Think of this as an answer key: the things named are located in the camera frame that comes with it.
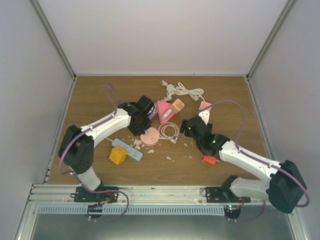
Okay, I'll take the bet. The beige cube socket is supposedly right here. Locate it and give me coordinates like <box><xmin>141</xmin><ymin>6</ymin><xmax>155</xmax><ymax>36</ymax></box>
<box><xmin>170</xmin><ymin>98</ymin><xmax>185</xmax><ymax>114</ymax></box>

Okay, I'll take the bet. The pink cube socket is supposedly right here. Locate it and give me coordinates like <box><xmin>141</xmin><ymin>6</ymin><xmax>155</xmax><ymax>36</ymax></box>
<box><xmin>198</xmin><ymin>101</ymin><xmax>212</xmax><ymax>113</ymax></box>

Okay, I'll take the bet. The pink triangular power strip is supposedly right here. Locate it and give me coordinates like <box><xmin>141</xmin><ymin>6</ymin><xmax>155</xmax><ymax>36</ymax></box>
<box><xmin>155</xmin><ymin>100</ymin><xmax>174</xmax><ymax>125</ymax></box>

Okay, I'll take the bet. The yellow cube socket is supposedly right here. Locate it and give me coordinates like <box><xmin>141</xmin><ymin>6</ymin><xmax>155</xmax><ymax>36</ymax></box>
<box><xmin>109</xmin><ymin>146</ymin><xmax>128</xmax><ymax>165</ymax></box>

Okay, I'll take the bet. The red cube socket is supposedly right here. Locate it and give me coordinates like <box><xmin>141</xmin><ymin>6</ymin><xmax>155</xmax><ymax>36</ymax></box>
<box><xmin>202</xmin><ymin>156</ymin><xmax>219</xmax><ymax>166</ymax></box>

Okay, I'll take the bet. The purple power strip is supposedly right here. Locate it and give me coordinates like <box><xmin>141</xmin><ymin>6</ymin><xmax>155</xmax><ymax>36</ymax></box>
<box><xmin>147</xmin><ymin>106</ymin><xmax>158</xmax><ymax>120</ymax></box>

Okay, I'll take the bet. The white square plug adapter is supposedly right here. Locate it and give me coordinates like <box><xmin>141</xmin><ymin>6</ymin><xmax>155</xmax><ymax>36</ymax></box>
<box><xmin>161</xmin><ymin>108</ymin><xmax>172</xmax><ymax>120</ymax></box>

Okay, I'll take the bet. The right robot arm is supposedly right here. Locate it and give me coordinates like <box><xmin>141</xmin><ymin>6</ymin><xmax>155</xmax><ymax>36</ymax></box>
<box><xmin>180</xmin><ymin>116</ymin><xmax>307</xmax><ymax>214</ymax></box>

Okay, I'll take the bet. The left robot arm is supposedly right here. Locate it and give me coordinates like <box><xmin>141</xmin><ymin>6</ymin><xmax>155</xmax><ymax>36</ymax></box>
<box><xmin>57</xmin><ymin>95</ymin><xmax>154</xmax><ymax>202</ymax></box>

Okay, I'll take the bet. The pink round power socket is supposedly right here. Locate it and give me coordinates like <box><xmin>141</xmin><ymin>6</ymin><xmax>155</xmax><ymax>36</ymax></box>
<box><xmin>140</xmin><ymin>127</ymin><xmax>160</xmax><ymax>147</ymax></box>

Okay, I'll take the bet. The blue power strip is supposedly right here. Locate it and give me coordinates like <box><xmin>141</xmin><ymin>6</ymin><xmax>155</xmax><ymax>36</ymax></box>
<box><xmin>106</xmin><ymin>137</ymin><xmax>143</xmax><ymax>161</ymax></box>

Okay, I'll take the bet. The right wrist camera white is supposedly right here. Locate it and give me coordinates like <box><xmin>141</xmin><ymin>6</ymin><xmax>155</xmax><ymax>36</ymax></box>
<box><xmin>195</xmin><ymin>108</ymin><xmax>210</xmax><ymax>125</ymax></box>

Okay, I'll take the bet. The pink coiled power cord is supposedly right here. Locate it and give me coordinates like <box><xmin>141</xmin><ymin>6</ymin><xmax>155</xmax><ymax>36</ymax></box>
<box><xmin>157</xmin><ymin>123</ymin><xmax>181</xmax><ymax>145</ymax></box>

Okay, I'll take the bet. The white cord of orange strip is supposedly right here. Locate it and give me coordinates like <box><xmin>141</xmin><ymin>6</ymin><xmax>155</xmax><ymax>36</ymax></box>
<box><xmin>175</xmin><ymin>82</ymin><xmax>206</xmax><ymax>103</ymax></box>

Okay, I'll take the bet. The white cord of purple strip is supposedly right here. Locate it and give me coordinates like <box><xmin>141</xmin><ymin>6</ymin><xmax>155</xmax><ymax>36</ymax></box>
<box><xmin>159</xmin><ymin>79</ymin><xmax>177</xmax><ymax>102</ymax></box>

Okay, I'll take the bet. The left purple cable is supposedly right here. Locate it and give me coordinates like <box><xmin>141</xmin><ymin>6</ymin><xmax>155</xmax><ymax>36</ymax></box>
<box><xmin>57</xmin><ymin>82</ymin><xmax>121</xmax><ymax>176</ymax></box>

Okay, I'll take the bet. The aluminium front rail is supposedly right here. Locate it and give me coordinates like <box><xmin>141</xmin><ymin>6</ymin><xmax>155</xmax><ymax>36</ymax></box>
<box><xmin>26</xmin><ymin>183</ymin><xmax>298</xmax><ymax>208</ymax></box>

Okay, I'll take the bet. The slotted cable duct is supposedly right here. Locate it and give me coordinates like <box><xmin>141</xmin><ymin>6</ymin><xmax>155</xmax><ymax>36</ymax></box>
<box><xmin>38</xmin><ymin>204</ymin><xmax>225</xmax><ymax>216</ymax></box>

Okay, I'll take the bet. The right metal frame post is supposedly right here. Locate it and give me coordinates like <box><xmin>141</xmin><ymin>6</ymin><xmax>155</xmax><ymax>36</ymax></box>
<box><xmin>245</xmin><ymin>0</ymin><xmax>297</xmax><ymax>81</ymax></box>

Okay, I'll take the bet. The metal frame post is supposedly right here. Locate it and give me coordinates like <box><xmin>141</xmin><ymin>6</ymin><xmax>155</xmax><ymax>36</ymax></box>
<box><xmin>29</xmin><ymin>0</ymin><xmax>77</xmax><ymax>80</ymax></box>
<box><xmin>245</xmin><ymin>0</ymin><xmax>297</xmax><ymax>81</ymax></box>

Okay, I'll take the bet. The left metal frame post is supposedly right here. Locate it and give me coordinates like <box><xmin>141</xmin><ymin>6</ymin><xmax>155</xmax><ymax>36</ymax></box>
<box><xmin>29</xmin><ymin>0</ymin><xmax>77</xmax><ymax>80</ymax></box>

